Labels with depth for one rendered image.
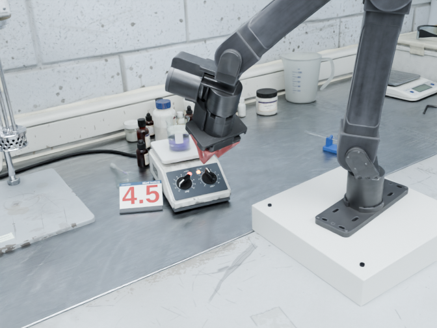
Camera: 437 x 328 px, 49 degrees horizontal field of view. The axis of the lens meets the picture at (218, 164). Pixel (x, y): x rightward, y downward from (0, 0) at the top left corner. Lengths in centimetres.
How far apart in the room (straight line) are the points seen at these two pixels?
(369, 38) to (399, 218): 32
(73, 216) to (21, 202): 15
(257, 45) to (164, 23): 74
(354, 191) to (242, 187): 31
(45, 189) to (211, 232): 42
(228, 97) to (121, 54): 68
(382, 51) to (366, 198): 25
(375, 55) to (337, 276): 34
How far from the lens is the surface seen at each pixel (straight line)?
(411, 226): 87
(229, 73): 77
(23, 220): 104
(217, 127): 85
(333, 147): 127
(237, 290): 78
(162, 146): 109
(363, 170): 82
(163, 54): 148
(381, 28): 75
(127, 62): 144
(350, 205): 88
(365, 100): 79
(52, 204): 108
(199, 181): 101
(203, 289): 79
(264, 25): 76
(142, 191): 103
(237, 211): 98
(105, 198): 108
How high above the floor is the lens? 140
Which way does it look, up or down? 25 degrees down
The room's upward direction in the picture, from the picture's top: 3 degrees counter-clockwise
